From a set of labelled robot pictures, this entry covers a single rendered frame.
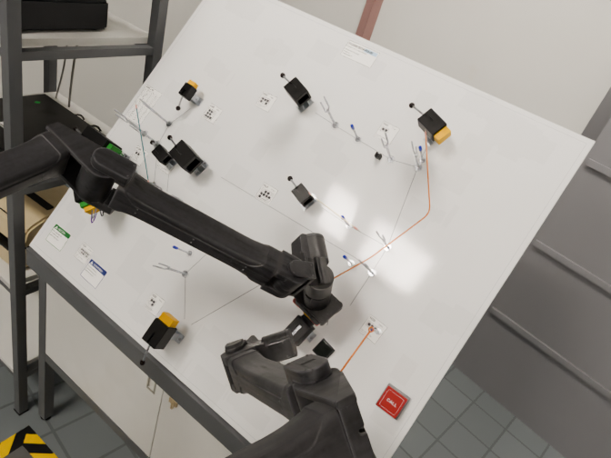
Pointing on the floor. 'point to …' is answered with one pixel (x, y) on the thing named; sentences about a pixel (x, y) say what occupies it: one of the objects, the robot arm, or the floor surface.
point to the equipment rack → (11, 34)
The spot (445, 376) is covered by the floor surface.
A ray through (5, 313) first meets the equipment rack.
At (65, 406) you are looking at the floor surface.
